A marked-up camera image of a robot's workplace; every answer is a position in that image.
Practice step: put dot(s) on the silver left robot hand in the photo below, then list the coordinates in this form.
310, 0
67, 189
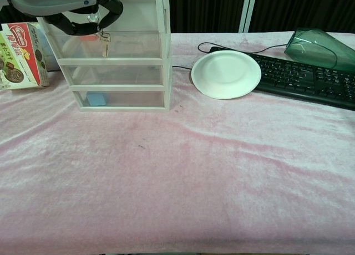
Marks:
55, 0

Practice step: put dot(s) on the small metal key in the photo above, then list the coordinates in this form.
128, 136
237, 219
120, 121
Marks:
105, 48

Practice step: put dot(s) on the metal hook on white base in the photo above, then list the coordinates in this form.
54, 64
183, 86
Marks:
94, 17

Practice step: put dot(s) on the clear plastic drawer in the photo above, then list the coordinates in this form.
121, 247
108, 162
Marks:
138, 98
124, 75
133, 47

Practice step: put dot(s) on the blue block inside drawer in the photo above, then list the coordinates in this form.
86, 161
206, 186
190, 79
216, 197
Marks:
97, 99

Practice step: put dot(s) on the white plastic drawer unit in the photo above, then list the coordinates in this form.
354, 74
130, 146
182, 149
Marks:
166, 58

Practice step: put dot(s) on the red and green cookie box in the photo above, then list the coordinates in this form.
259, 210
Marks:
19, 58

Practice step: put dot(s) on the white paper plate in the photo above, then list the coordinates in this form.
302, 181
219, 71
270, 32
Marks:
226, 75

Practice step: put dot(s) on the pink plush tablecloth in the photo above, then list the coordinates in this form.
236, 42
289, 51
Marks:
194, 169

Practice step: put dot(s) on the black computer keyboard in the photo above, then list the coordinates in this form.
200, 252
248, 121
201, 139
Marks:
291, 75

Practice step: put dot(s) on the green plastic spray bottle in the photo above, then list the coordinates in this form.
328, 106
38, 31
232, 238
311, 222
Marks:
313, 47

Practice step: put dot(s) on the white frame post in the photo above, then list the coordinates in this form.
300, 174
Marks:
247, 11

